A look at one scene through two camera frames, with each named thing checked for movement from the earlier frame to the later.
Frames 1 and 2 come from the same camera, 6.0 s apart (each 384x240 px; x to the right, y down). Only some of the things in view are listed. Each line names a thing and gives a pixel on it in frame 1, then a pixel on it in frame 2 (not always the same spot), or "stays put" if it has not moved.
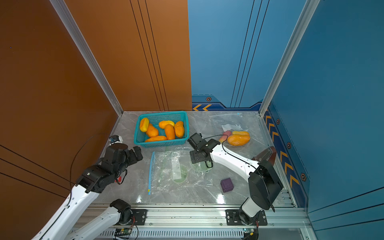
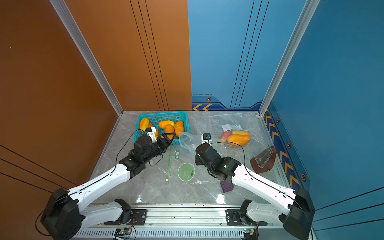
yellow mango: x=144 y=124 stays put
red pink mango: x=224 y=136 stays put
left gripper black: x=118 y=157 to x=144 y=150
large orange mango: x=239 y=138 stays put
